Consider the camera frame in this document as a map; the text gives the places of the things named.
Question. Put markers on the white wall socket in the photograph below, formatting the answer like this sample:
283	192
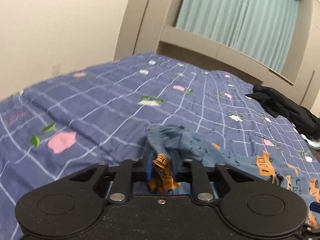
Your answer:
56	70

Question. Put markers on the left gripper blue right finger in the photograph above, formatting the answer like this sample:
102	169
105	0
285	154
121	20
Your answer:
195	180

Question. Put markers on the light blue white cloth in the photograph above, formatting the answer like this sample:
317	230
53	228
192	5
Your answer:
312	143

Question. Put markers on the beige wardrobe headboard unit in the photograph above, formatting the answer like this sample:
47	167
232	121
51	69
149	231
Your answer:
150	25

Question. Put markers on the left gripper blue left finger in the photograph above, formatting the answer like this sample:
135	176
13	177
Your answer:
126	174

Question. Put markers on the black clothing pile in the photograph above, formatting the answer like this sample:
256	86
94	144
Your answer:
277	104

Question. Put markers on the purple checked floral bedspread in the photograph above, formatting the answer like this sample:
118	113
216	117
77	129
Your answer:
101	114

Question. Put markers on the teal window curtain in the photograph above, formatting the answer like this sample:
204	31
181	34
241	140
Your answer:
260	29

